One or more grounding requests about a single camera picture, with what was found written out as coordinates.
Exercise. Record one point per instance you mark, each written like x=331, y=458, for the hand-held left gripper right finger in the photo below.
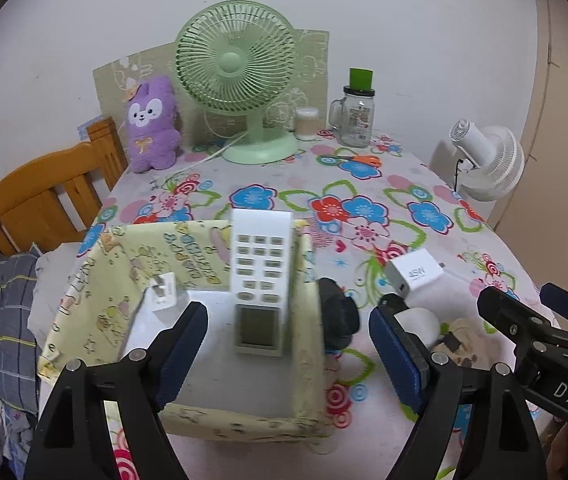
x=399, y=355

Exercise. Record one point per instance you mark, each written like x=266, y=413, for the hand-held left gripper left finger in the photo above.
x=183, y=350

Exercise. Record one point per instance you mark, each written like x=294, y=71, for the black car key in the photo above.
x=451, y=344

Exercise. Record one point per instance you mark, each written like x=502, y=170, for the black round fuzzy object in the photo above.
x=336, y=310

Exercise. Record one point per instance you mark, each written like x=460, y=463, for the white square charger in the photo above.
x=414, y=275

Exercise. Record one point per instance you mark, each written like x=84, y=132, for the yellow printed storage box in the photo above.
x=88, y=280

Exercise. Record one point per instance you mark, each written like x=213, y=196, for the white round object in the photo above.
x=421, y=322

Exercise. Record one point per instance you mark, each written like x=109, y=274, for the small white plug adapter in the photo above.
x=163, y=300

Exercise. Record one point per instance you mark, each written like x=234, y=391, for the small translucent cap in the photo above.
x=322, y=446

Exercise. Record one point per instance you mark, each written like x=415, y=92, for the white cloth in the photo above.
x=56, y=270

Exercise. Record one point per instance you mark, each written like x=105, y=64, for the white circulator fan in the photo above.
x=494, y=160

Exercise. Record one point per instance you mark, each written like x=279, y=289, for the floral tablecloth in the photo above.
x=274, y=180

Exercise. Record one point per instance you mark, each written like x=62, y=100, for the wooden chair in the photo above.
x=38, y=180

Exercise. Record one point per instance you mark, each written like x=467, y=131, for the purple plush toy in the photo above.
x=151, y=125

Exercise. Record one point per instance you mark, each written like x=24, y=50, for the glass jar mug green lid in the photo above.
x=356, y=120

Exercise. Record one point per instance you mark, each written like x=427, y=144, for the small cotton swab container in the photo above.
x=307, y=125

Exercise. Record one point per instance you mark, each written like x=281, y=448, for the beige printed backboard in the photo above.
x=113, y=75

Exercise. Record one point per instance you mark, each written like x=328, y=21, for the green desk fan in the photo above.
x=231, y=62

